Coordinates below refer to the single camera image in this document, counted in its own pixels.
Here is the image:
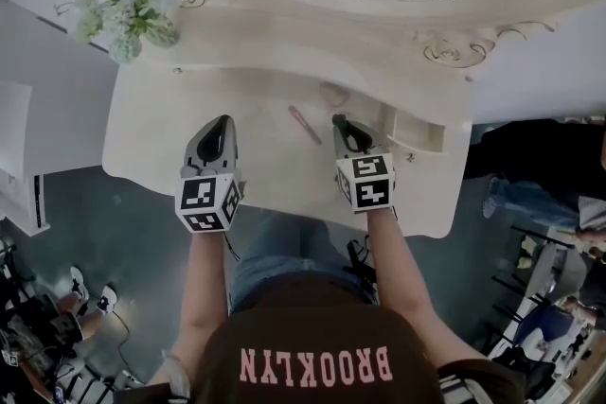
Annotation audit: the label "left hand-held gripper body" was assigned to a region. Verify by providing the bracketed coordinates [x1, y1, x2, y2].
[174, 163, 246, 235]

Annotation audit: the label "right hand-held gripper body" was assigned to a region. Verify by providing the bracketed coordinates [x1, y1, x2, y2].
[333, 150, 398, 215]

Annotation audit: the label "pink lipstick pen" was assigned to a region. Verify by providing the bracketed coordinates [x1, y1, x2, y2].
[287, 104, 324, 146]

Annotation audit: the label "person's left forearm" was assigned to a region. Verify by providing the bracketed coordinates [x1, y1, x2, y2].
[149, 226, 241, 387]

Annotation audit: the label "person's right forearm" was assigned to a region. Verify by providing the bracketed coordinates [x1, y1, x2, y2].
[365, 208, 477, 370]

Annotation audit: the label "cream ornate dressing table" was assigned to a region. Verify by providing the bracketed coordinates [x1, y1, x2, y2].
[101, 0, 477, 238]

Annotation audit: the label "black waist pack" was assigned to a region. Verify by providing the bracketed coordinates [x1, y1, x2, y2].
[344, 237, 381, 307]

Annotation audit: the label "person's legs in jeans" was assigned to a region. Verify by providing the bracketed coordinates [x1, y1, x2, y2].
[229, 210, 380, 318]

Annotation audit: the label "green ribbed vase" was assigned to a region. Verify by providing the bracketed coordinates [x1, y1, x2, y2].
[141, 16, 182, 49]

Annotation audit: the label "person's brown printed t-shirt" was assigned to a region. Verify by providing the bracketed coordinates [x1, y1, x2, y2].
[193, 277, 526, 404]

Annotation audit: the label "small white side table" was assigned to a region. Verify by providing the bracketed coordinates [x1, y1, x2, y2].
[0, 79, 52, 238]

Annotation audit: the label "black metal chair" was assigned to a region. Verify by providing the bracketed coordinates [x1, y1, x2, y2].
[485, 221, 606, 375]

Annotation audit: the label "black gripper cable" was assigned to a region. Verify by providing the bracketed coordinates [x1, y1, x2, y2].
[221, 230, 243, 262]

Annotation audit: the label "pale backpack strap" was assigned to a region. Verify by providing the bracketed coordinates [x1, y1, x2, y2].
[160, 348, 191, 401]

